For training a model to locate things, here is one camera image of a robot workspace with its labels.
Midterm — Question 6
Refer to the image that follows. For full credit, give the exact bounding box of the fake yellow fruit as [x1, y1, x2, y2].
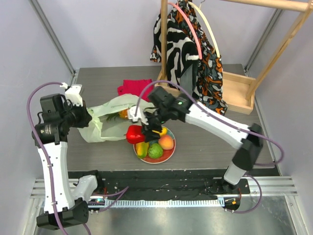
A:
[153, 127, 168, 137]

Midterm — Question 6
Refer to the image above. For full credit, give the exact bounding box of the fake peach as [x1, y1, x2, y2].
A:
[158, 135, 174, 150]

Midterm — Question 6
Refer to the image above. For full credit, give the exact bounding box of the fake red fruit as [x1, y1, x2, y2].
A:
[126, 125, 145, 144]

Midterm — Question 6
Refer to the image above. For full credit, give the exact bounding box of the translucent plastic bag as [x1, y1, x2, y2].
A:
[77, 94, 157, 143]

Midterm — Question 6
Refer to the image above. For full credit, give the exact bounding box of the fake orange green mango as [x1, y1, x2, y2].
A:
[135, 142, 149, 159]

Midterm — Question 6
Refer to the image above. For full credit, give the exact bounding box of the fake green custard apple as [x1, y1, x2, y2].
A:
[148, 143, 163, 159]

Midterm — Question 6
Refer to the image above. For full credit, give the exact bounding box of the fake orange pineapple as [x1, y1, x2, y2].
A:
[106, 109, 128, 122]

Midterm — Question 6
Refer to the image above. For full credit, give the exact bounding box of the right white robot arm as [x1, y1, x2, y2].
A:
[141, 87, 264, 193]

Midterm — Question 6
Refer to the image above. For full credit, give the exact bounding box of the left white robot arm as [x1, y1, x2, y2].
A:
[32, 94, 104, 231]

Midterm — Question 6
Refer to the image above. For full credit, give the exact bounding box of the red folded cloth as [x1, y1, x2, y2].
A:
[117, 79, 152, 96]

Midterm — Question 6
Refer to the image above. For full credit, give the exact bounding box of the orange grey patterned garment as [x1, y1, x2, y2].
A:
[168, 0, 228, 116]

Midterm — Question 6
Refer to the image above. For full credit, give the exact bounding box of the black white patterned garment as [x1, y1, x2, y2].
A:
[150, 13, 201, 98]

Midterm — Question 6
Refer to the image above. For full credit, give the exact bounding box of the pink hanger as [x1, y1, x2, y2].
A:
[168, 2, 203, 60]

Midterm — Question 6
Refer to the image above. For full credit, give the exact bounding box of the wooden clothes rack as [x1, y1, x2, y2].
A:
[155, 0, 313, 114]

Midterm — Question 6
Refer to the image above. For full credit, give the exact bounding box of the cream hanger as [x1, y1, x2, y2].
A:
[188, 1, 221, 58]

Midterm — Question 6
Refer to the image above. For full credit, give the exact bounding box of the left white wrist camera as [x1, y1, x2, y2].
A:
[60, 83, 83, 107]

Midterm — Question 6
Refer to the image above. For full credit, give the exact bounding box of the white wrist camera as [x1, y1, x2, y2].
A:
[127, 106, 148, 125]
[60, 83, 83, 107]

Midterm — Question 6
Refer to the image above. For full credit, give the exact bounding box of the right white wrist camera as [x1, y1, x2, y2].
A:
[127, 106, 148, 125]

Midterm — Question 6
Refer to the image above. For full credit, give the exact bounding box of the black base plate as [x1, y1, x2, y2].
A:
[68, 168, 279, 200]

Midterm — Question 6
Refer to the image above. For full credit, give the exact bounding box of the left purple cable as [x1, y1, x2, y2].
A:
[26, 82, 130, 235]

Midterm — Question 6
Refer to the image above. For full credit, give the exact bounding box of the purple cable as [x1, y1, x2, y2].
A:
[26, 82, 130, 235]
[135, 80, 285, 214]

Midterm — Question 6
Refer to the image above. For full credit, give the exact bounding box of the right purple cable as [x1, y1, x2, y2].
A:
[135, 80, 285, 214]

